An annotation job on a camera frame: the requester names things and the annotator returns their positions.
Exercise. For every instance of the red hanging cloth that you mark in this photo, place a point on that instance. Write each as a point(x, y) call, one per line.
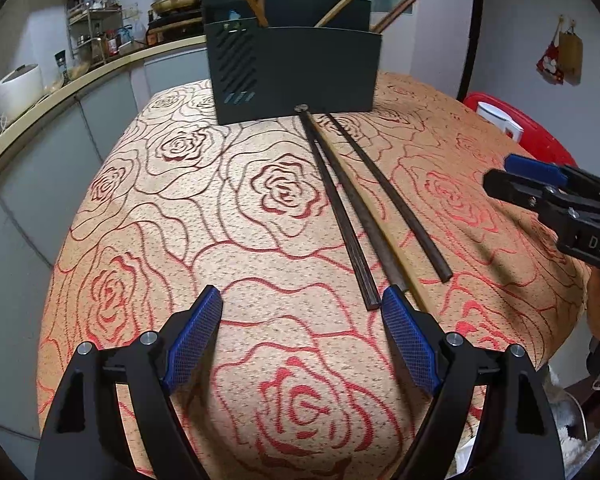
point(549, 62)

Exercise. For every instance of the golden frying pan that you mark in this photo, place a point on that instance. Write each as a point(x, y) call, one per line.
point(175, 2)

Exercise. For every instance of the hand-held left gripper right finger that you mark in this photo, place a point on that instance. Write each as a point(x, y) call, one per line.
point(410, 340)

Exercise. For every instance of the dark grey utensil holder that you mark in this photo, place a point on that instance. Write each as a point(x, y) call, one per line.
point(305, 70)

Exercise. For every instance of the red plastic stool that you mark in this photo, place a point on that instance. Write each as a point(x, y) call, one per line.
point(545, 137)

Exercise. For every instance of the dark door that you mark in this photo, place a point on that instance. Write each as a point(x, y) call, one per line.
point(470, 35)

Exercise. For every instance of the pale bamboo chopstick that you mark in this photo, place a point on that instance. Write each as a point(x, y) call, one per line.
point(337, 7)

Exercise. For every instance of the rose printed tablecloth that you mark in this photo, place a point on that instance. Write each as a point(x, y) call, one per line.
point(230, 260)

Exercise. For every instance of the dark brown wooden chopstick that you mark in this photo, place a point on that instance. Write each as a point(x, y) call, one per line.
point(388, 195)
point(337, 210)

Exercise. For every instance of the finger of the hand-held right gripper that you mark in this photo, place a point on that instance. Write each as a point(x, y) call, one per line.
point(535, 169)
point(520, 192)

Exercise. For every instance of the black capped seasoning bottle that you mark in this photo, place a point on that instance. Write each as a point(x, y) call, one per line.
point(61, 67)

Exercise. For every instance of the hanging wooden cutting board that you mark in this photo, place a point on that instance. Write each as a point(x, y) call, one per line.
point(571, 55)

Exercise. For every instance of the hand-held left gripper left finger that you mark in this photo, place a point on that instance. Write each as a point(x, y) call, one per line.
point(192, 340)

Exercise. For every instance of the white rice cooker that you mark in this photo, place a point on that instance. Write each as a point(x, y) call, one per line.
point(15, 92)

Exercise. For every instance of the grey kitchen base cabinets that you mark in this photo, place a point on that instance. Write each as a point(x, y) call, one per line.
point(30, 185)

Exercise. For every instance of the metal spice rack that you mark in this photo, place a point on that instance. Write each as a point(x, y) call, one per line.
point(100, 20)

